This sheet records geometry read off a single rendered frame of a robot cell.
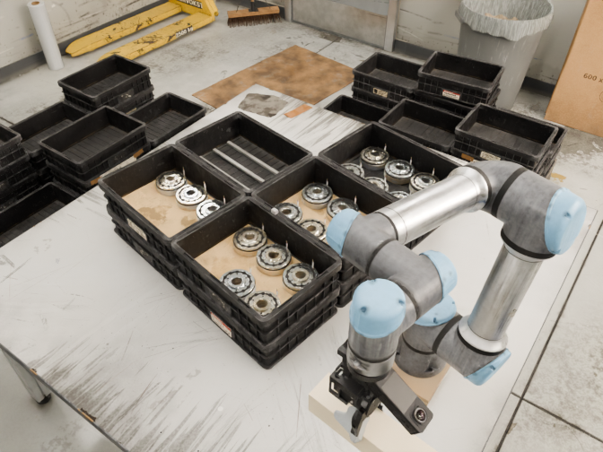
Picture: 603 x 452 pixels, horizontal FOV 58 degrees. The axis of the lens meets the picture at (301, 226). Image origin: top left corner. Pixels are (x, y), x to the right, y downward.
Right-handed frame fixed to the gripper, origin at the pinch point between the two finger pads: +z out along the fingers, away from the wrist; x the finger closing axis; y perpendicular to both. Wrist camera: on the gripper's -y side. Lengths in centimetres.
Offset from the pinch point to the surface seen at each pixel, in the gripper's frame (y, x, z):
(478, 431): -13, -34, 38
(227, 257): 69, -27, 25
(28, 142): 242, -44, 71
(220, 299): 57, -13, 22
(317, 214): 61, -60, 25
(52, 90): 351, -111, 109
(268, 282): 53, -28, 25
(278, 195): 74, -55, 22
